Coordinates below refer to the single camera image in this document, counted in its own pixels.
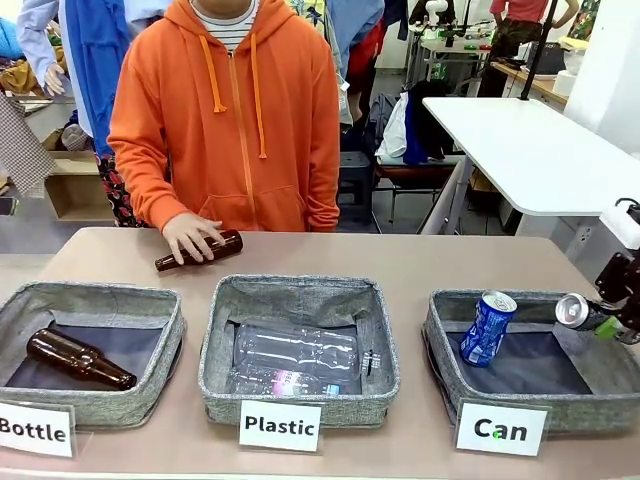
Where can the white side table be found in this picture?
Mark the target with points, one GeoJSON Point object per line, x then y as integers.
{"type": "Point", "coordinates": [500, 140]}

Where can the person's right forearm orange sleeve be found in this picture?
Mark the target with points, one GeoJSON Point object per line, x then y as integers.
{"type": "Point", "coordinates": [145, 190]}

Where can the person in orange hoodie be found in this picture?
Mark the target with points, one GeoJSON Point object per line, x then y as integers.
{"type": "Point", "coordinates": [240, 125]}

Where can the grey basket behind Plastic sign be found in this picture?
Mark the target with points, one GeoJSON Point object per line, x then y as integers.
{"type": "Point", "coordinates": [300, 295]}

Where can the red hanging garment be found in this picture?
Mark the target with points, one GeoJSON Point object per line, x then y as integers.
{"type": "Point", "coordinates": [362, 55]}

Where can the white paper roll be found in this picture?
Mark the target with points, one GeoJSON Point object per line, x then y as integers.
{"type": "Point", "coordinates": [565, 82]}

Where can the white Plastic sign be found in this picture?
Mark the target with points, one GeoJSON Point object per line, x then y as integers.
{"type": "Point", "coordinates": [280, 425]}

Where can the checked cloth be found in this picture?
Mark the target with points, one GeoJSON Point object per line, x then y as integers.
{"type": "Point", "coordinates": [22, 150]}

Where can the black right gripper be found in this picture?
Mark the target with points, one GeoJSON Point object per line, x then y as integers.
{"type": "Point", "coordinates": [622, 280]}

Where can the blue hanging garment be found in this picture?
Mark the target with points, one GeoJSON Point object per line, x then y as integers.
{"type": "Point", "coordinates": [95, 65]}

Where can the crushed blue soda can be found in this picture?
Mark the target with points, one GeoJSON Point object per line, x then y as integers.
{"type": "Point", "coordinates": [487, 330]}

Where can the white Bottle sign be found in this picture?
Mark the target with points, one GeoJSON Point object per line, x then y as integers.
{"type": "Point", "coordinates": [35, 430]}

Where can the grey basket behind Can sign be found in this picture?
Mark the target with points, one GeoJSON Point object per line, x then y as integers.
{"type": "Point", "coordinates": [575, 405]}

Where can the white Can sign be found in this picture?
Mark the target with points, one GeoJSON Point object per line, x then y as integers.
{"type": "Point", "coordinates": [500, 430]}

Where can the silver drink can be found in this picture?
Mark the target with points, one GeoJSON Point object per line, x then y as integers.
{"type": "Point", "coordinates": [577, 312]}

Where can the brown cardboard box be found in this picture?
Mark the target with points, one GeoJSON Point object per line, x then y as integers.
{"type": "Point", "coordinates": [75, 190]}

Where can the person's right hand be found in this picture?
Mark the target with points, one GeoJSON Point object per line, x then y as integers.
{"type": "Point", "coordinates": [190, 237]}

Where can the white plastic bag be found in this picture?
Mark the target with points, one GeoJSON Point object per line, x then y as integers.
{"type": "Point", "coordinates": [395, 130]}

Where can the grey basket behind Bottle sign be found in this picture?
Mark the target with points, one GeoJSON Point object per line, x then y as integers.
{"type": "Point", "coordinates": [100, 400]}

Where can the large clear plastic bottle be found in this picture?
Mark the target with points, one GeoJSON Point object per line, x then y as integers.
{"type": "Point", "coordinates": [295, 345]}

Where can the black stand pole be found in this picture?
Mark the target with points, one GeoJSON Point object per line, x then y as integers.
{"type": "Point", "coordinates": [540, 50]}

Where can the background person in red shirt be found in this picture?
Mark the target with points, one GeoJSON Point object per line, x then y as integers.
{"type": "Point", "coordinates": [515, 20]}

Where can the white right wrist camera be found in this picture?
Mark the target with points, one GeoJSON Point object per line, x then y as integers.
{"type": "Point", "coordinates": [615, 215]}

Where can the black plastic stool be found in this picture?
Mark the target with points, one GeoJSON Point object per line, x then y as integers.
{"type": "Point", "coordinates": [357, 175]}

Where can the brown glass beer bottle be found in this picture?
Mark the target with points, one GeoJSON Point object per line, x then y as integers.
{"type": "Point", "coordinates": [227, 245]}
{"type": "Point", "coordinates": [75, 357]}

